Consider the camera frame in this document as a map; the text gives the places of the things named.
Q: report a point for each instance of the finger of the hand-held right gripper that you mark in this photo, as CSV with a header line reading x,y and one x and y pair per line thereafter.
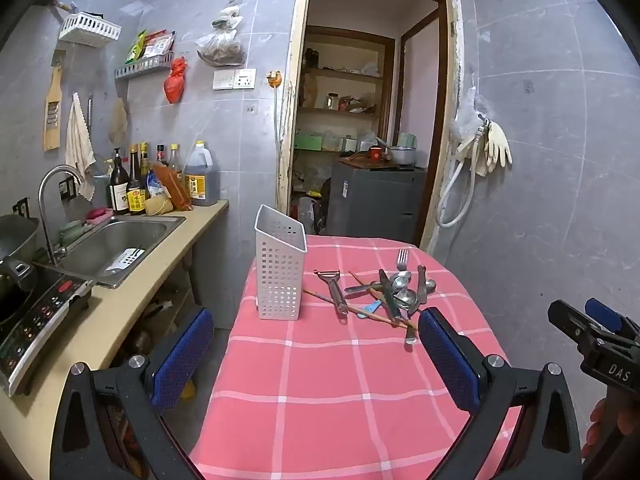
x,y
602,312
567,315

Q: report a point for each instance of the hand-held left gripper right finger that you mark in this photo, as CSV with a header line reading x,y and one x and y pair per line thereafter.
x,y
447,360

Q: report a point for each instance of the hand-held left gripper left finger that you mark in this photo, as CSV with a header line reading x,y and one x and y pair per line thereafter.
x,y
182,355

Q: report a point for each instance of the steel table knife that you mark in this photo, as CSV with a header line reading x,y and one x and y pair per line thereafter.
x,y
411,330

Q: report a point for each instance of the steel spoon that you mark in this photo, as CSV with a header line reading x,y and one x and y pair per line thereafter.
x,y
357,288
399,282
406,300

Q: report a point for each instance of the small blue plastic spoon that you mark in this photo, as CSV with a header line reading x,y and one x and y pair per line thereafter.
x,y
369,309

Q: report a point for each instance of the steel fork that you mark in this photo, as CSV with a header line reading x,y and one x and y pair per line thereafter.
x,y
402,260

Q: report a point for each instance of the white perforated utensil holder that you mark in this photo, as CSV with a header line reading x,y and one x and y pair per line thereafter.
x,y
277,280

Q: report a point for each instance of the steel vegetable peeler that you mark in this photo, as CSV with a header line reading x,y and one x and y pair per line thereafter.
x,y
336,292

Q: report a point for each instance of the person's right hand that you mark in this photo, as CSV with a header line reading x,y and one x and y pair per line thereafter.
x,y
597,427

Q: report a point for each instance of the beige kitchen counter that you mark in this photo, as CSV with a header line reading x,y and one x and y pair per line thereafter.
x,y
115,330

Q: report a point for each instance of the pink checked tablecloth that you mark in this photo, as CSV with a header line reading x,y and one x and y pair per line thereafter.
x,y
325,385

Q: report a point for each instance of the steel sink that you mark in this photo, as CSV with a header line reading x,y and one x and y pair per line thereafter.
x,y
115,240

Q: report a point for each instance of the black induction cooker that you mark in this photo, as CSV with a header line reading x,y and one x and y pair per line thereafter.
x,y
40,320

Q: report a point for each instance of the beige food packet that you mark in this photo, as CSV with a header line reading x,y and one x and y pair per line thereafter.
x,y
159,205

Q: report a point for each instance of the pink soap dish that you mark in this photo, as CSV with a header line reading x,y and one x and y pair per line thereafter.
x,y
99,215

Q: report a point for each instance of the orange snack bag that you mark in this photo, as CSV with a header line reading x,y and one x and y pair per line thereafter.
x,y
175,190

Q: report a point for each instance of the soy sauce bottle yellow label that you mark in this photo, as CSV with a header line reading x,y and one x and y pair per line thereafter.
x,y
136,195

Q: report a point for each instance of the large dark oil jug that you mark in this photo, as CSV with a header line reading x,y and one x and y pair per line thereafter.
x,y
201,180

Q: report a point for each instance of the cream rubber gloves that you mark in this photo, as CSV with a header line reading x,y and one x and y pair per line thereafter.
x,y
495,147

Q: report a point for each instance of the clear sauce bottle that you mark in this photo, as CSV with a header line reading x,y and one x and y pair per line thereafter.
x,y
174,157

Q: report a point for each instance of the dark sauce bottle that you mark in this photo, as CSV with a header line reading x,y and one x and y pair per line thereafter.
x,y
144,160
161,156

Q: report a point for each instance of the steel pot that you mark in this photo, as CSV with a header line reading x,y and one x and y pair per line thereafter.
x,y
402,156

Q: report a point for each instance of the steel faucet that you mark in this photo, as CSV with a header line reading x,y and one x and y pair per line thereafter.
x,y
47,195

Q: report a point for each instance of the wooden cutting board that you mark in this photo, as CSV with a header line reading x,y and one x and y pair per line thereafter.
x,y
365,161

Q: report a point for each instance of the red cup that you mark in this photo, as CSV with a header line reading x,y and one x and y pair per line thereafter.
x,y
375,152

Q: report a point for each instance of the beige dish towel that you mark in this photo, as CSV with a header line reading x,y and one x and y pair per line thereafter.
x,y
79,150

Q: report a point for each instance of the hanging beige loofah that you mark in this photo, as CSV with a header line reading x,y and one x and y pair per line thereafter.
x,y
118,122

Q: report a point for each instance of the green box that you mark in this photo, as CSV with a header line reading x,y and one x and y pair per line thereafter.
x,y
308,141

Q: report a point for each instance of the hanging metal tool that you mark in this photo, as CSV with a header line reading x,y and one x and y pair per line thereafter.
x,y
90,110

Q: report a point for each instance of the red plastic bag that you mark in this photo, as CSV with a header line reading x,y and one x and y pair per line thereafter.
x,y
175,82

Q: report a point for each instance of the wooden grater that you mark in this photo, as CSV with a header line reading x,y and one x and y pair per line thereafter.
x,y
52,110

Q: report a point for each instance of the glass jar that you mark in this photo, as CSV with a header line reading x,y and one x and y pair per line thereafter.
x,y
333,101

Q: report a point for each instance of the wooden shelf unit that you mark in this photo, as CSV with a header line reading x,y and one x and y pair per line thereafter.
x,y
345,75

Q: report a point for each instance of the clear bag of dried goods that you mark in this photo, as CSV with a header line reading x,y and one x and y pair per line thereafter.
x,y
220,47

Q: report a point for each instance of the seasoning packets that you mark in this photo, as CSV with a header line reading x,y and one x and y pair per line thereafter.
x,y
150,45

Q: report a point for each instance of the black wall outlet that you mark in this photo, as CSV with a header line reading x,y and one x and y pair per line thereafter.
x,y
20,208
66,188

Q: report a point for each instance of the wall tap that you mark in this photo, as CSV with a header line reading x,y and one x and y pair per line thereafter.
x,y
482,122

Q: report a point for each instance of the small white wall plate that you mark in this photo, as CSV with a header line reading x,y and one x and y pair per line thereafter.
x,y
251,107

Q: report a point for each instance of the white light switch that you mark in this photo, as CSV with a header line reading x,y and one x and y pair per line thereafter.
x,y
223,80

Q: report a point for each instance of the white wall socket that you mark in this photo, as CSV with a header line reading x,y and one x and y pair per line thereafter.
x,y
245,78

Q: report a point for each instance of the grey wall rack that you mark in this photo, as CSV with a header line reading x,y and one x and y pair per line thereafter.
x,y
142,67

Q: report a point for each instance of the orange wall hook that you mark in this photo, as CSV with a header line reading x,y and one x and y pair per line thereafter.
x,y
274,79

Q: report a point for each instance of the wooden door frame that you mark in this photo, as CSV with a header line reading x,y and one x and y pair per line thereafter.
x,y
295,85

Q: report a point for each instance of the white wall basket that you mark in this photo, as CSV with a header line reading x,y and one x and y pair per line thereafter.
x,y
87,30

